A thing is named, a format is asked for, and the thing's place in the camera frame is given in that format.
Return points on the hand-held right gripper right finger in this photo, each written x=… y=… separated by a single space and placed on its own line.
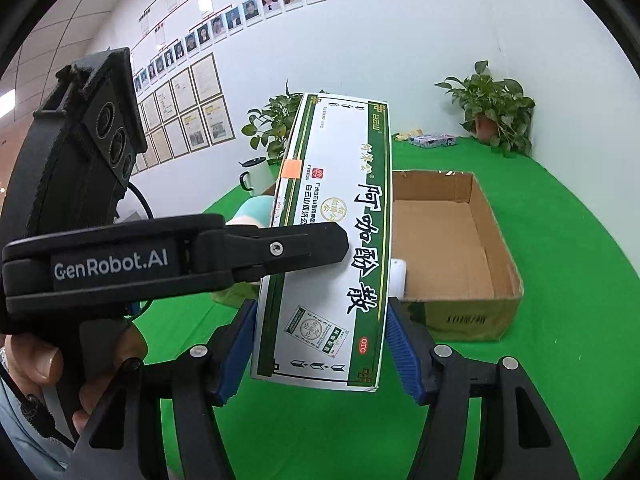
x=402 y=355

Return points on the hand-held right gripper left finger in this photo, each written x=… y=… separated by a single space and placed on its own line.
x=235 y=355

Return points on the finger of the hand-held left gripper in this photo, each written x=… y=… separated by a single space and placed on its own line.
x=280 y=250

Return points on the green white medicine box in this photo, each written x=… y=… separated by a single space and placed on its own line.
x=330 y=200

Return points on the large cardboard box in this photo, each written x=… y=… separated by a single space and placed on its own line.
x=450 y=240

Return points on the person's left hand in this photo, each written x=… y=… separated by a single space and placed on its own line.
x=37 y=360

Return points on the pastel plush toy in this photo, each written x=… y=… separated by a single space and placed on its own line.
x=255 y=207

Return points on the white mug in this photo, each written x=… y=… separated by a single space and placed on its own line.
x=257 y=175

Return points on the potted plant white pot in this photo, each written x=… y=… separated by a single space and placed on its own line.
x=277 y=120

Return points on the group of framed certificates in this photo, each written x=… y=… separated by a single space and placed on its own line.
x=200 y=105

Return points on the green tablecloth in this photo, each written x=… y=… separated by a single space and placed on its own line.
x=575 y=310

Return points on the small patterned packet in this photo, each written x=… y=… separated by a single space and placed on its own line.
x=432 y=140

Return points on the row of portrait photos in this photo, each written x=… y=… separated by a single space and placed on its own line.
x=220 y=25

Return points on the potted plant brown pot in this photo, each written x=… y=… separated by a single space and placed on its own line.
x=495 y=105

